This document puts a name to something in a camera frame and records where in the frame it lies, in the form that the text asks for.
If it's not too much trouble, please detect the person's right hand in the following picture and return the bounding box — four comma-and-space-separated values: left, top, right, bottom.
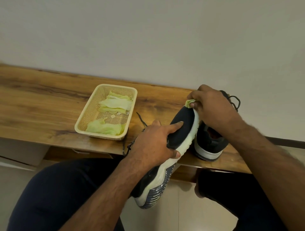
186, 84, 246, 141

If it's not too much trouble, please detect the dark baseboard strip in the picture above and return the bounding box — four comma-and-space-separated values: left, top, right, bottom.
266, 136, 305, 150

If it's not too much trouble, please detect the person's right forearm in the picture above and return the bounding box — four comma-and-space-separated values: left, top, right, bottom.
226, 121, 305, 231

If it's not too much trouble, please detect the dark sneaker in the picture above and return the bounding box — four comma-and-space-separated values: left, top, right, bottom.
130, 106, 200, 209
193, 90, 241, 162

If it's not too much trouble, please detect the person's left forearm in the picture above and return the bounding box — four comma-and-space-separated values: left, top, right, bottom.
58, 157, 148, 231

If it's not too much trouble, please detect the person's left hand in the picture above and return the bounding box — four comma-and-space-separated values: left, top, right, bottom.
126, 120, 184, 172

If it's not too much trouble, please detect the grey shoelace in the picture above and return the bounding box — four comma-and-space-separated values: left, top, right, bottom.
122, 112, 148, 156
227, 95, 241, 112

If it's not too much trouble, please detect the cream plastic mesh basket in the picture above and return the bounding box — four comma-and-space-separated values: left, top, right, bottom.
74, 83, 138, 141

